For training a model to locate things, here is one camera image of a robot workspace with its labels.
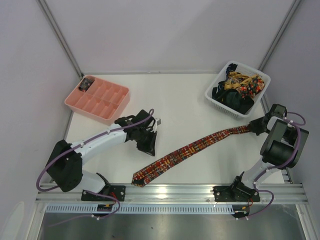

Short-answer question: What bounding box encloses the red multicolour patterned tie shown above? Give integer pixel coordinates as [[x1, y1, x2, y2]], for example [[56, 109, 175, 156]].
[[131, 125, 250, 187]]

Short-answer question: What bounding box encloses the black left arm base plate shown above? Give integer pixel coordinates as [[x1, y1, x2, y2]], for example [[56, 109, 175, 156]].
[[81, 185, 126, 202]]

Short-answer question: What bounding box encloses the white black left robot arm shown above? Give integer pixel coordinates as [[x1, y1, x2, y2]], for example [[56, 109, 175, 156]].
[[45, 109, 157, 195]]

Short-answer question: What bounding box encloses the red floral tie in basket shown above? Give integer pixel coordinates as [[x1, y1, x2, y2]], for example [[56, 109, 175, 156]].
[[237, 76, 265, 99]]

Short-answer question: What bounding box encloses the white slotted cable duct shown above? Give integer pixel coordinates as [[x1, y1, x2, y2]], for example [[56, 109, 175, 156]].
[[45, 203, 235, 215]]

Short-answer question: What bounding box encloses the white perforated plastic basket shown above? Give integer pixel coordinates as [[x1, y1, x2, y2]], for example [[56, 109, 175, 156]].
[[204, 60, 271, 119]]

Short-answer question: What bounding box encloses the rolled dark tie in tray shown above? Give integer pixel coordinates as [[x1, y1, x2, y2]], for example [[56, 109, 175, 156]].
[[78, 77, 95, 93]]

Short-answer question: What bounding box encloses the aluminium front rail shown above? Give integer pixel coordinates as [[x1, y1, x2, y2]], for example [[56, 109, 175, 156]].
[[34, 182, 311, 205]]

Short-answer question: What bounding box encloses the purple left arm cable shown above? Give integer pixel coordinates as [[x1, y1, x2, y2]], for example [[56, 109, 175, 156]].
[[36, 108, 155, 227]]

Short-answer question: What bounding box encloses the pink compartment tray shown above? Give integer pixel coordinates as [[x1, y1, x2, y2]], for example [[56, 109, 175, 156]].
[[64, 75, 130, 125]]

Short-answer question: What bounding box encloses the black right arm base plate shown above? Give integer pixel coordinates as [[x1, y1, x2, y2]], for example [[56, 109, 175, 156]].
[[212, 186, 261, 203]]

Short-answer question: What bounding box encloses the yellow patterned tie in basket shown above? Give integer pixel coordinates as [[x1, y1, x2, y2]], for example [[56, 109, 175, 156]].
[[223, 71, 259, 90]]

